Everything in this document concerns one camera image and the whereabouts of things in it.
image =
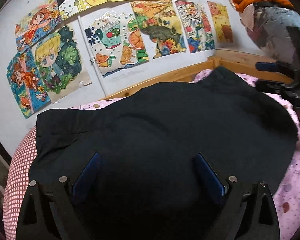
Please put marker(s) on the pink fruit-print bed sheet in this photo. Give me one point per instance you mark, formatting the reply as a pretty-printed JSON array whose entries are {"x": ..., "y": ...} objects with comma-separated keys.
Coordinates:
[{"x": 295, "y": 180}]

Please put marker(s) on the black padded jacket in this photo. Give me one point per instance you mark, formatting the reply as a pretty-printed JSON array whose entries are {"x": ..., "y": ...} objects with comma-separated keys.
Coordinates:
[{"x": 152, "y": 130}]

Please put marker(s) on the plastic-wrapped blue bedding bundle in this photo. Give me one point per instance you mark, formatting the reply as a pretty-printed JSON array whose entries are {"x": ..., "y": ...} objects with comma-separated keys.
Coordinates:
[{"x": 272, "y": 30}]

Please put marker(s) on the group of colourful wall drawings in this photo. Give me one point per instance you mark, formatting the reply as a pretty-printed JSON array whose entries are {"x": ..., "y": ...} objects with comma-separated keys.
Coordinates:
[{"x": 120, "y": 25}]

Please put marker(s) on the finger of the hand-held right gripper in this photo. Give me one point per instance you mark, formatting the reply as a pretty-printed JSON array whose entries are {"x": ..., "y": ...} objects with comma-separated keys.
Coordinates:
[
  {"x": 266, "y": 66},
  {"x": 267, "y": 87}
]

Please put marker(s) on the red checkered quilt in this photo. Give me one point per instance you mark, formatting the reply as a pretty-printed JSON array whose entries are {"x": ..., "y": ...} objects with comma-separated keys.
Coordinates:
[{"x": 17, "y": 170}]

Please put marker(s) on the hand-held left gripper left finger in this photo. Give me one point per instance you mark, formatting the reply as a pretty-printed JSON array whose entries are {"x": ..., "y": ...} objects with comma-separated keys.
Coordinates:
[{"x": 86, "y": 175}]

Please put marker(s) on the wooden bed frame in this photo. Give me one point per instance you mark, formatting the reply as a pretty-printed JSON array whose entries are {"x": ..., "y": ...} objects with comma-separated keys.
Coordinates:
[{"x": 165, "y": 76}]

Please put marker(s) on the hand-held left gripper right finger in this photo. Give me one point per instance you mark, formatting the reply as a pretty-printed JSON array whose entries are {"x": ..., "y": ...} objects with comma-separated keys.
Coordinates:
[{"x": 208, "y": 177}]

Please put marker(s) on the white wall pipe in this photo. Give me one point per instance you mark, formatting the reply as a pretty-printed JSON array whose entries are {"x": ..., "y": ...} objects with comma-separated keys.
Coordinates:
[{"x": 91, "y": 55}]

